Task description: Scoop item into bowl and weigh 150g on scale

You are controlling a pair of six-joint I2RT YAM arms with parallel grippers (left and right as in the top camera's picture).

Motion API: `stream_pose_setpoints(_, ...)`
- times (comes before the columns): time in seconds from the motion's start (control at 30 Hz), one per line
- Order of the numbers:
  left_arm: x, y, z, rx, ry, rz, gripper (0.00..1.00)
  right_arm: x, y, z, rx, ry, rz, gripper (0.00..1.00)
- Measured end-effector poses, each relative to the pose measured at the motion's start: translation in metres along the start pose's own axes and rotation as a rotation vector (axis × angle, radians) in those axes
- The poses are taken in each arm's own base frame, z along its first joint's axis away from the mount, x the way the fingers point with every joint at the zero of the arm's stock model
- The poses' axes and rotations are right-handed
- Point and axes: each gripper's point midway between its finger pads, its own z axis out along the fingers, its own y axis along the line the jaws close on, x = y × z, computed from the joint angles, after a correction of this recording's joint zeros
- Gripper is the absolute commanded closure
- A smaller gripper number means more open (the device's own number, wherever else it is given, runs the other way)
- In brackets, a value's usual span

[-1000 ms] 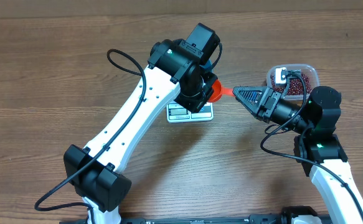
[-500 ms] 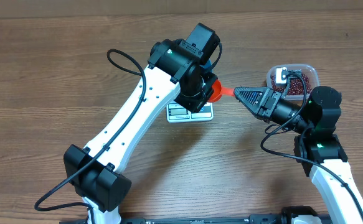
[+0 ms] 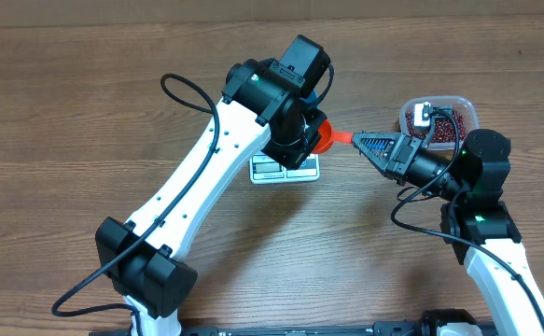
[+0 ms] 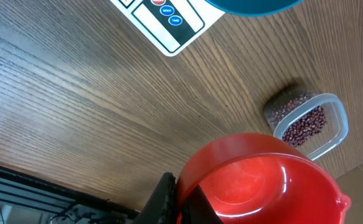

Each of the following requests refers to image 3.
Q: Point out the orange measuring scoop blue handle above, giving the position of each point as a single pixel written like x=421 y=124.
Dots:
x=329 y=136

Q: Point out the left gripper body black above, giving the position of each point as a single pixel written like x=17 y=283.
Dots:
x=291 y=149

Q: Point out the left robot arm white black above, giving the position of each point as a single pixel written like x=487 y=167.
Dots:
x=266 y=107

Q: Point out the clear plastic container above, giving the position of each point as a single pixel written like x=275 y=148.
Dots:
x=463 y=113

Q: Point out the blue bowl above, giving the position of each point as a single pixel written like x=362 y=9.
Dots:
x=310 y=102

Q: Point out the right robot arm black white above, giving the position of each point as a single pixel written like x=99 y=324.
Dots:
x=473 y=219

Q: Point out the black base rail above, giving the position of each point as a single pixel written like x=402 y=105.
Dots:
x=432 y=322

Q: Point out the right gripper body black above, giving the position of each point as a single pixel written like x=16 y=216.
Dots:
x=401 y=157

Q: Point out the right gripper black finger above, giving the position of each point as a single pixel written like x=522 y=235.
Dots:
x=378 y=156
x=391 y=139

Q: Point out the white digital kitchen scale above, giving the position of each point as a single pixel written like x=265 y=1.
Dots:
x=264 y=170

